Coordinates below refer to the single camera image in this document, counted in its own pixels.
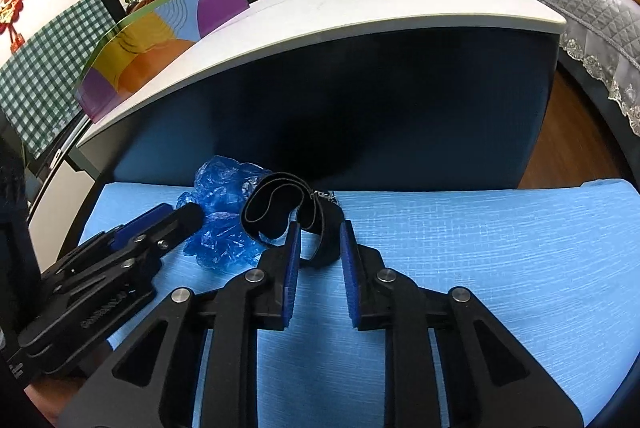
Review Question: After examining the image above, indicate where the blue plastic bag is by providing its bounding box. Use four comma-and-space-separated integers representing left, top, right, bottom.
176, 154, 273, 269

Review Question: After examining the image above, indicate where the blue foam mat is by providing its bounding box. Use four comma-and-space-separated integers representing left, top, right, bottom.
80, 179, 640, 428

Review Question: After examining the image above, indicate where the white-topped coffee table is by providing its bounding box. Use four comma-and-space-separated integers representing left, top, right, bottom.
75, 0, 567, 191

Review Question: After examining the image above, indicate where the red knot wall ornament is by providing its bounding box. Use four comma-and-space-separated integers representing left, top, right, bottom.
0, 0, 40, 53

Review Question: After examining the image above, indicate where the black strap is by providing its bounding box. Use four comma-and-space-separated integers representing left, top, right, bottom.
241, 172, 351, 269

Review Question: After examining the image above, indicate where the black television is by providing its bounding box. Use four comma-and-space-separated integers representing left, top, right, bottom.
97, 0, 126, 21

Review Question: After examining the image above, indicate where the green checked cloth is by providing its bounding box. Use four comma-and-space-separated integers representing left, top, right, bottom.
0, 0, 118, 161

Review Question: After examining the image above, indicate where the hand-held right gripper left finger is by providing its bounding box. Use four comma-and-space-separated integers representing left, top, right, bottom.
60, 220, 302, 428

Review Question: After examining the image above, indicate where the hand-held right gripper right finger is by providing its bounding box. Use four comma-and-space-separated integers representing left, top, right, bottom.
339, 220, 583, 428

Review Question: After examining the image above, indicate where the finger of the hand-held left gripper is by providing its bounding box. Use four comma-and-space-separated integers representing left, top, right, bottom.
107, 203, 173, 245
117, 203, 206, 259

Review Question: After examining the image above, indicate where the colourful tin box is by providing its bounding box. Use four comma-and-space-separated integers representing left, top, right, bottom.
74, 0, 251, 123

